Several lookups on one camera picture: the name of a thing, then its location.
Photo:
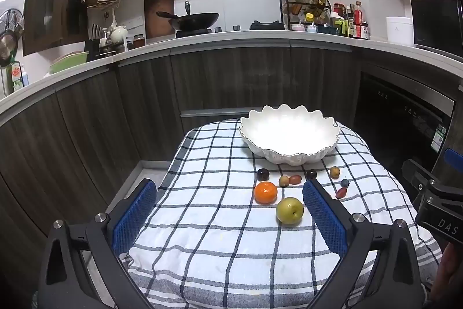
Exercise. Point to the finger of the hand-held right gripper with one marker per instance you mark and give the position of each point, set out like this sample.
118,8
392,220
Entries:
455,158
416,173

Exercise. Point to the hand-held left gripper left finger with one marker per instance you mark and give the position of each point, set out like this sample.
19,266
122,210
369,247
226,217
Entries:
134,218

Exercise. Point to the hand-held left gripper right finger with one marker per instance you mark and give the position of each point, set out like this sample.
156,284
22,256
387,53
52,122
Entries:
325,218

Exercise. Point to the red grape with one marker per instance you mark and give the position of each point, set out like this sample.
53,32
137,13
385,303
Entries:
295,179
341,192

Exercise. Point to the yellow-green apple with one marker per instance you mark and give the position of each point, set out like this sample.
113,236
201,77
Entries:
289,210

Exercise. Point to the dark cherry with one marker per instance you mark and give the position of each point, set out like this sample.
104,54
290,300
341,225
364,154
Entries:
311,174

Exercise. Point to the tan longan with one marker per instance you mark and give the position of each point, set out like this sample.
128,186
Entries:
284,180
334,171

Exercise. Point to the mandarin orange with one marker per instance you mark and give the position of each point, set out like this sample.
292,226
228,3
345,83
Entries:
265,192

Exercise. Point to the white scalloped ceramic bowl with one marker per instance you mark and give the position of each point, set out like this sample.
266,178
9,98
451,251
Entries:
289,135

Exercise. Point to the person's right hand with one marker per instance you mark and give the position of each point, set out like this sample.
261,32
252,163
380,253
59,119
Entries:
452,265

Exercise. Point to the green sticker label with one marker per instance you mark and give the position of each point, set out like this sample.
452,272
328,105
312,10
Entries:
439,137

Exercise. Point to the blueberry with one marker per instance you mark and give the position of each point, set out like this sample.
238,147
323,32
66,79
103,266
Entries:
345,182

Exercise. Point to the black built-in dishwasher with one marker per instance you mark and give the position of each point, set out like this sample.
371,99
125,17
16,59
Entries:
398,120

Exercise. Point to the dark purple plum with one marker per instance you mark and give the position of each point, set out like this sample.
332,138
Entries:
263,174

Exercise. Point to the blue checked white cloth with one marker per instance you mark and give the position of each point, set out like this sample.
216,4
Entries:
217,222

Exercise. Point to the black countertop appliance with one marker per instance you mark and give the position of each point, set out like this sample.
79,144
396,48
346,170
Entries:
436,23

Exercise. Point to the white round container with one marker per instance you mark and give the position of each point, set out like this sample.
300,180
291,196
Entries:
399,32

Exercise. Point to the dark sauce bottle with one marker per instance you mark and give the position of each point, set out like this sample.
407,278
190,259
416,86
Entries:
350,23

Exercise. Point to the red sauce bottle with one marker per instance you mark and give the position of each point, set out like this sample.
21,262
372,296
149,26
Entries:
358,19

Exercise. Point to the green plastic container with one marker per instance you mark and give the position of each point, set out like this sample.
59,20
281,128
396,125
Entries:
340,27

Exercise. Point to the green plastic basin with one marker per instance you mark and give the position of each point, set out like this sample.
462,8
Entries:
70,63

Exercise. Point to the black knife block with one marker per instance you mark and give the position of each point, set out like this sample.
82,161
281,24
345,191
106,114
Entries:
93,46

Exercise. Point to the red-lidded glass jar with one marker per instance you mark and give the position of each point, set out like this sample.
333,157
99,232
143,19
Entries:
139,42

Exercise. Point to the red jar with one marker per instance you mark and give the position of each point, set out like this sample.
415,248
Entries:
338,9

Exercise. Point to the white teapot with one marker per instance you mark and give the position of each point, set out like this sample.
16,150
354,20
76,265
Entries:
118,35

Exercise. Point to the green dish soap bottle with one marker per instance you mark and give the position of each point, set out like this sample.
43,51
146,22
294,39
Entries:
16,72

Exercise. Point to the black gas stove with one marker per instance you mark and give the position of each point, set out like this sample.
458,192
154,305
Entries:
267,26

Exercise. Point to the black wok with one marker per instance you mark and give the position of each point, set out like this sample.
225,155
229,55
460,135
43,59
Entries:
197,21

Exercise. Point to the brown cutting board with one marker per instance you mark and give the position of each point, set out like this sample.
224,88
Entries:
157,5

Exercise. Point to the black spice rack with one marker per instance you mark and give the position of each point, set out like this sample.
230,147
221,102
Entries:
280,5

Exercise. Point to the hanging metal strainer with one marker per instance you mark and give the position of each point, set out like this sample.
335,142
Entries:
9,26

